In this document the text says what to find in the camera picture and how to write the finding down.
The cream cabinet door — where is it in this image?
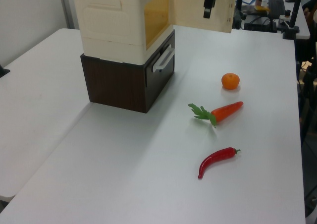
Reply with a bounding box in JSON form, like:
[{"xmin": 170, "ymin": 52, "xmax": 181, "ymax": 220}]
[{"xmin": 170, "ymin": 0, "xmax": 236, "ymax": 34}]

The cream plastic cabinet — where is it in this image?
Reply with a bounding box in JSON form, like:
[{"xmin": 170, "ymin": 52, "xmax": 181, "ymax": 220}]
[{"xmin": 71, "ymin": 0, "xmax": 175, "ymax": 64}]

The black equipment box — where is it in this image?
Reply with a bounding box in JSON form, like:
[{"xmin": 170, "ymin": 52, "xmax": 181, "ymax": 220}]
[{"xmin": 244, "ymin": 14, "xmax": 277, "ymax": 33}]

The orange mandarin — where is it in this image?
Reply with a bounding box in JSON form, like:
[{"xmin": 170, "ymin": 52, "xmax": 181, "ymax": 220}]
[{"xmin": 221, "ymin": 72, "xmax": 240, "ymax": 90}]

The orange carrot with green leaves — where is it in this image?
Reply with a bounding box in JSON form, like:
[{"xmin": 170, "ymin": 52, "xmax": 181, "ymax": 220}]
[{"xmin": 188, "ymin": 101, "xmax": 244, "ymax": 129}]

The dark brown drawer box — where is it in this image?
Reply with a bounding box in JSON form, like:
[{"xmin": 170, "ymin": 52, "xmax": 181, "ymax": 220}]
[{"xmin": 80, "ymin": 29, "xmax": 176, "ymax": 114}]

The red chili pepper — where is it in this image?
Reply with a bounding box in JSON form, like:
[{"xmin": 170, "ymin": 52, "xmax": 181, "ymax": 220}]
[{"xmin": 197, "ymin": 147, "xmax": 241, "ymax": 179}]

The black table clamp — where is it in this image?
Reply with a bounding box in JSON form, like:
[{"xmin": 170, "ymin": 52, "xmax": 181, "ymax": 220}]
[{"xmin": 0, "ymin": 64, "xmax": 11, "ymax": 78}]

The white drawer handle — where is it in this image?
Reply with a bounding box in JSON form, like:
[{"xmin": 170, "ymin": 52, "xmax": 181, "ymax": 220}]
[{"xmin": 152, "ymin": 44, "xmax": 176, "ymax": 73}]

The grey metal frame post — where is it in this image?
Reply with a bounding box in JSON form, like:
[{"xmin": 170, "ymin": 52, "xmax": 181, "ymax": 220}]
[{"xmin": 58, "ymin": 0, "xmax": 75, "ymax": 29}]

